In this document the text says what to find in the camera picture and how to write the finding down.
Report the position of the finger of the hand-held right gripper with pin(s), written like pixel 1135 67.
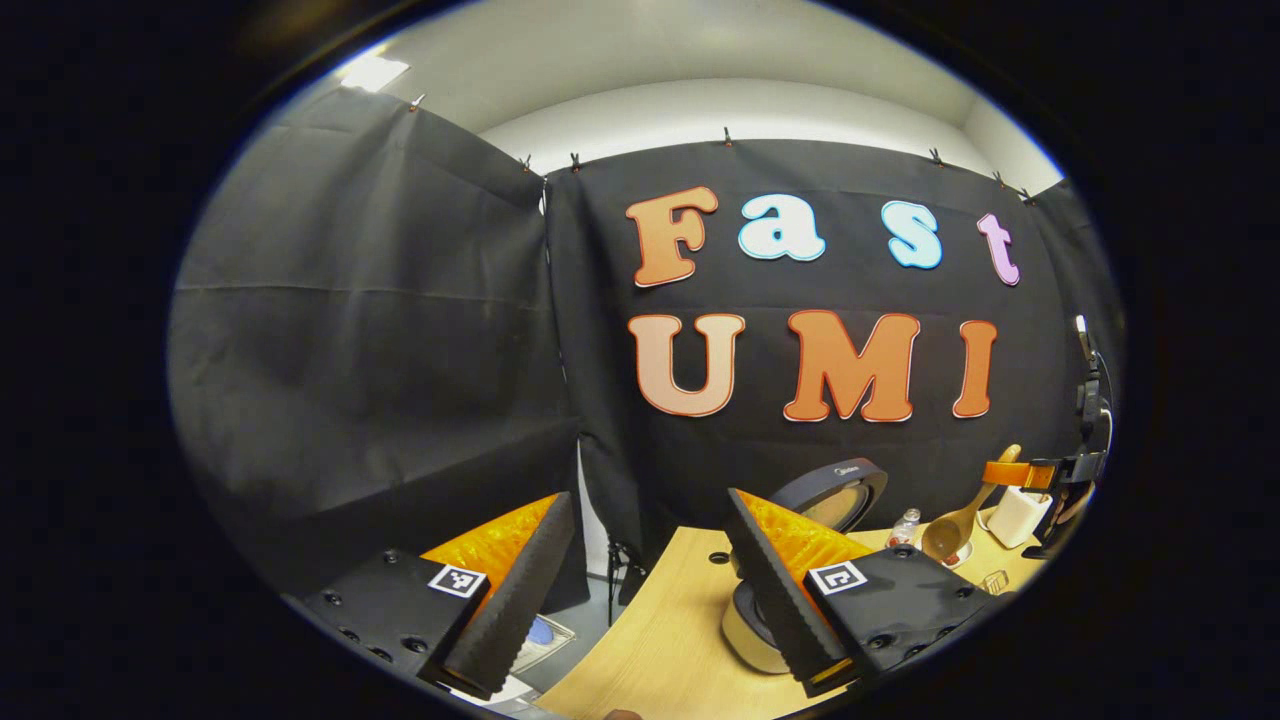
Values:
pixel 1015 474

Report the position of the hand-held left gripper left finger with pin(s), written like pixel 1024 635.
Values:
pixel 510 610

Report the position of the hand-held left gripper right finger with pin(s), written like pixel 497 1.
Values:
pixel 790 610

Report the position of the white chopstick holder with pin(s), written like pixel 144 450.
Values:
pixel 1015 520

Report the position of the wooden spoon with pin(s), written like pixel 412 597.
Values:
pixel 948 535

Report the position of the white bowl of rice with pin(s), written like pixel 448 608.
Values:
pixel 965 558

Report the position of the black rice cooker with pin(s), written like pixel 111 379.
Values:
pixel 835 490

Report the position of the white sheet with blue patch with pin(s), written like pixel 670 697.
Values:
pixel 545 640

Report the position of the small clear glass jar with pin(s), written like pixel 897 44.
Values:
pixel 996 582

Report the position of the small clear glass bottle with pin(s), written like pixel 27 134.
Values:
pixel 903 530

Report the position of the black backdrop cloth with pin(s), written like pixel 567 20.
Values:
pixel 350 350

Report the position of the ceiling light panel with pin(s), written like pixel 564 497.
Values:
pixel 375 73

